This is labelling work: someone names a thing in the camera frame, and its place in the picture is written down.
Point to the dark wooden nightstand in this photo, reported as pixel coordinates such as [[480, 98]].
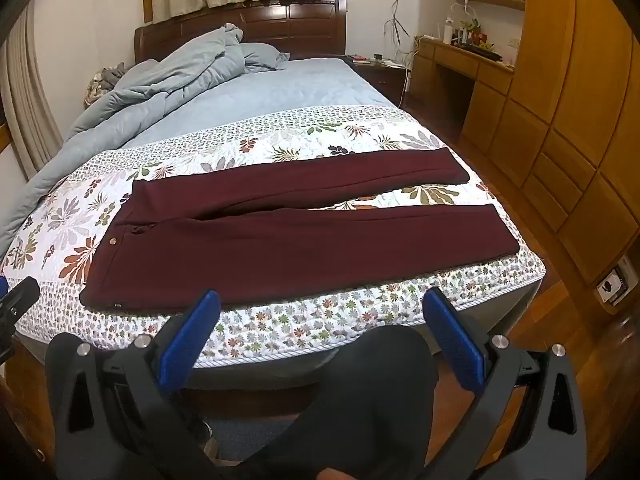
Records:
[[382, 77]]

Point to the person's dark trousers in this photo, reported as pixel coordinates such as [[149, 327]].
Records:
[[360, 400]]

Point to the small white box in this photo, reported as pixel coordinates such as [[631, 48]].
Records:
[[612, 286]]

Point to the grey-blue duvet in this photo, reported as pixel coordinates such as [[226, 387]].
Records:
[[150, 90]]

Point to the dark wooden headboard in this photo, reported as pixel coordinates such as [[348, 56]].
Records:
[[300, 20]]

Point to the grey floor mat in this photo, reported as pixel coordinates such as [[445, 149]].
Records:
[[250, 435]]

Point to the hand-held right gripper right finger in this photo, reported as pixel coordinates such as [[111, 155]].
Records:
[[452, 340]]

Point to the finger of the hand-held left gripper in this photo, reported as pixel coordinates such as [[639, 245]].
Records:
[[20, 295]]

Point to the white bottle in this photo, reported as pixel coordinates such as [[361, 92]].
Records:
[[447, 30]]

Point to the beige side curtain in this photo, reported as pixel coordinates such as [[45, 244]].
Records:
[[25, 95]]

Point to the dark grey bed base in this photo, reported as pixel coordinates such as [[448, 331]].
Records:
[[280, 380]]

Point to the light blue bed sheet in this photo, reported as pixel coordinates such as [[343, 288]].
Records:
[[300, 90]]

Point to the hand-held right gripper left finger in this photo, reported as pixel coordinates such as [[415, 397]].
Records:
[[192, 340]]

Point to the grey-blue pillow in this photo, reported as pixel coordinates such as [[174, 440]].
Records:
[[262, 55]]

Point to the light wooden desk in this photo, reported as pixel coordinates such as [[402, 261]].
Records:
[[480, 75]]

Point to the light wooden wardrobe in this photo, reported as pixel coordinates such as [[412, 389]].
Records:
[[585, 110]]

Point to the floral quilted bedspread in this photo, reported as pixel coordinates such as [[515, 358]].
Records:
[[350, 125]]

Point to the patterned grey cloth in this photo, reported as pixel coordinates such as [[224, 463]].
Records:
[[100, 85]]

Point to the maroon pants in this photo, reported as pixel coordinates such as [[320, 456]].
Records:
[[280, 240]]

